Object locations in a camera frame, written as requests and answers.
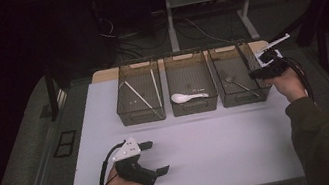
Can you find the white table mat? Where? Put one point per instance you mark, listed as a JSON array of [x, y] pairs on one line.
[[213, 152]]

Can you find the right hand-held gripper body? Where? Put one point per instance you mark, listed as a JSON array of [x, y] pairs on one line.
[[278, 66]]

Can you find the person's right hand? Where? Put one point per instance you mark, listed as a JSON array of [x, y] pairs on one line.
[[289, 85]]

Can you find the translucent brown storage bin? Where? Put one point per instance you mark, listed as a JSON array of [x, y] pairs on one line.
[[232, 64], [189, 74], [141, 86]]

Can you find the white ceramic spoon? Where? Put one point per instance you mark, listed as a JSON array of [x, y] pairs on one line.
[[180, 98]]

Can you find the white chopstick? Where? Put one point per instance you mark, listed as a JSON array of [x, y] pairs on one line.
[[139, 95], [155, 87]]

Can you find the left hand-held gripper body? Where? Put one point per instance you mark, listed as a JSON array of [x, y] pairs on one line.
[[135, 173]]

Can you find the white metal desk frame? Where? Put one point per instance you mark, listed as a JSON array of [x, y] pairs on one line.
[[170, 20]]

